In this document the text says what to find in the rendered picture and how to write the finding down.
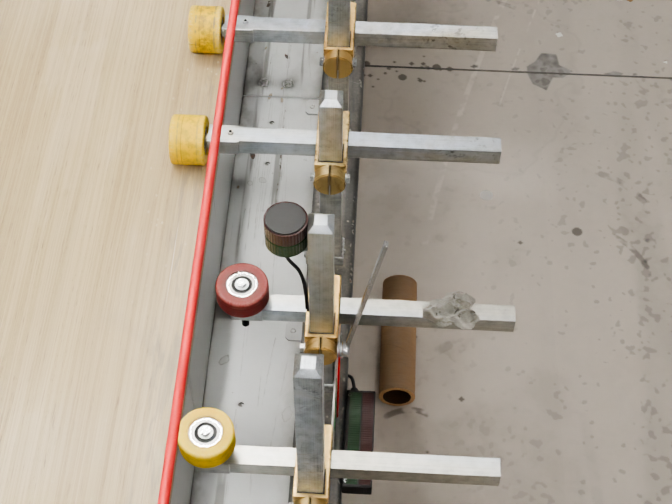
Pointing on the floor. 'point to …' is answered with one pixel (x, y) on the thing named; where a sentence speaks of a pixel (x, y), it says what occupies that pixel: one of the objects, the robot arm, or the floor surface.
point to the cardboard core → (398, 348)
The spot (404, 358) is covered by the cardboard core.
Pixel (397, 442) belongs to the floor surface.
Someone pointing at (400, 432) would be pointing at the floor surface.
